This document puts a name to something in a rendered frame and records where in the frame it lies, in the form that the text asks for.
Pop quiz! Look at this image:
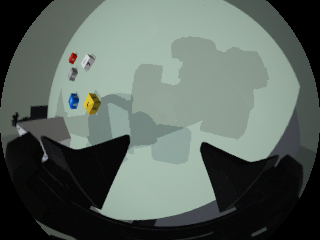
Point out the red block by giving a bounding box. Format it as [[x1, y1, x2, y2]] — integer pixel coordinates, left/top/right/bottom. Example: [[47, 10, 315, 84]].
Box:
[[68, 53, 77, 64]]

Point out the yellow digit block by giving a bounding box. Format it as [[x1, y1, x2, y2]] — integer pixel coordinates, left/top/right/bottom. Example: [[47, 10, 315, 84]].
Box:
[[84, 93, 101, 115]]

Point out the blue block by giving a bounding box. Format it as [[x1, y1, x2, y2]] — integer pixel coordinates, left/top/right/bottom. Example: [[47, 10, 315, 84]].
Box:
[[68, 93, 80, 109]]

